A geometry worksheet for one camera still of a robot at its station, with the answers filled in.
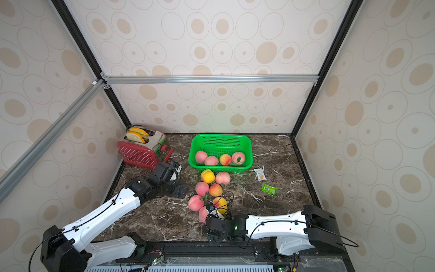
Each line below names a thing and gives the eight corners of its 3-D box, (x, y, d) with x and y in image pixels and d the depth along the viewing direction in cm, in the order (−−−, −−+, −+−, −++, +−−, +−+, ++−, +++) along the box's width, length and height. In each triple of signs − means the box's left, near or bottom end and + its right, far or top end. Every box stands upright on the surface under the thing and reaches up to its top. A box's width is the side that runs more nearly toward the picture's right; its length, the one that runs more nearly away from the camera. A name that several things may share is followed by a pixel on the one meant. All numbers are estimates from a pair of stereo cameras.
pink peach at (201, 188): (195, 197, 91) (194, 193, 87) (196, 186, 95) (195, 181, 91) (208, 197, 91) (207, 193, 87) (208, 186, 95) (208, 181, 91)
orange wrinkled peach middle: (208, 192, 93) (208, 188, 90) (215, 185, 96) (215, 181, 92) (216, 199, 91) (216, 195, 87) (223, 191, 93) (223, 188, 90)
